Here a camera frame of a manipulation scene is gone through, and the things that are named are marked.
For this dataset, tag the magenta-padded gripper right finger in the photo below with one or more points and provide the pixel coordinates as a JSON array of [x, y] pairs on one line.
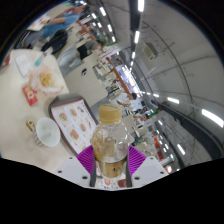
[[148, 170]]

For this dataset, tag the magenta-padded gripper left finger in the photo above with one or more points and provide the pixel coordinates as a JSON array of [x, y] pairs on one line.
[[74, 170]]

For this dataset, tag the clear bottle with yellow drink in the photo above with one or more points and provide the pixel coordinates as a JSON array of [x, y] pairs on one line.
[[110, 143]]

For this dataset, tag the white striped mug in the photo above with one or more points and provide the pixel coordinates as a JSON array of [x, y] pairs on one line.
[[48, 132]]

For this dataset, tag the brown food tray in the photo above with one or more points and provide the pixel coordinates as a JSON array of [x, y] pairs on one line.
[[71, 123]]

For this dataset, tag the person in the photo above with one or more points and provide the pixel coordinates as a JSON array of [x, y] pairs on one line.
[[86, 50], [58, 23], [126, 100], [140, 115]]

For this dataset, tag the beige wooden chair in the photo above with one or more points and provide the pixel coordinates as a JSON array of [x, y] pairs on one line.
[[85, 85]]

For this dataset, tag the red sauce packet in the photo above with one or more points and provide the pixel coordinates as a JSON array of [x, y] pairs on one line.
[[30, 95]]

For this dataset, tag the fries in clear bag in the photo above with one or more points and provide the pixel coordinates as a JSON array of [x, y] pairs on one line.
[[46, 81]]

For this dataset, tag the small teal bottle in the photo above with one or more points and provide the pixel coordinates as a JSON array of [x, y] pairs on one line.
[[40, 58]]

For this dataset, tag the white paper card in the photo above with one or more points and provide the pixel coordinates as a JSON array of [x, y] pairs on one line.
[[23, 64]]

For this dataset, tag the ceiling air conditioner unit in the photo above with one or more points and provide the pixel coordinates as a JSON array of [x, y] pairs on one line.
[[150, 51]]

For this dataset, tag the black backpack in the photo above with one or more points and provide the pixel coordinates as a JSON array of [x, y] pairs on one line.
[[55, 41]]

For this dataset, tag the neighbouring table with printed paper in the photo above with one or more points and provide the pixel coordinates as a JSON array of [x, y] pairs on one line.
[[39, 22]]

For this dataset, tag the ceiling lights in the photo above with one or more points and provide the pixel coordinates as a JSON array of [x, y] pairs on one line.
[[140, 5]]

